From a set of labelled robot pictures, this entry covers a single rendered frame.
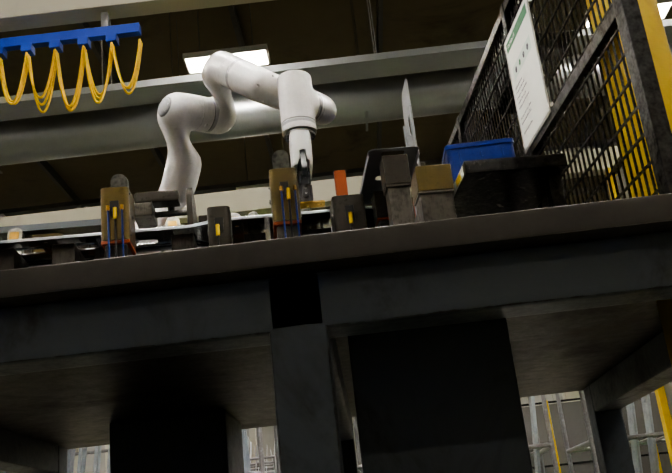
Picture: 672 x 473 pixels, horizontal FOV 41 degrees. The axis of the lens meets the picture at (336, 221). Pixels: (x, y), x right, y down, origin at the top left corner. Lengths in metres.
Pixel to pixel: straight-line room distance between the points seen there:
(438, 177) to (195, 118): 0.82
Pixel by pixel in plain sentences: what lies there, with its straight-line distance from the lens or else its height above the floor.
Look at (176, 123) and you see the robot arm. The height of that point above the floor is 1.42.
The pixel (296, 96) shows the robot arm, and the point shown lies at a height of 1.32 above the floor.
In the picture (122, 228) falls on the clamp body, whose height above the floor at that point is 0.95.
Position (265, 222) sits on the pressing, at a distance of 2.02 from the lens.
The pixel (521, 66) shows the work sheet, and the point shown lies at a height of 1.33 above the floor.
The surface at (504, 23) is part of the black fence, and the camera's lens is 2.36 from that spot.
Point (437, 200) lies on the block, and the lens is 1.95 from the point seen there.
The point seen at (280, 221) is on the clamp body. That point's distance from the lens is 1.82.
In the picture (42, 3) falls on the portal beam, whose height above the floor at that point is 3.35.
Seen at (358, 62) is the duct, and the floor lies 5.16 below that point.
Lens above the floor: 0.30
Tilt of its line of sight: 20 degrees up
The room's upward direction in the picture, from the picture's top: 6 degrees counter-clockwise
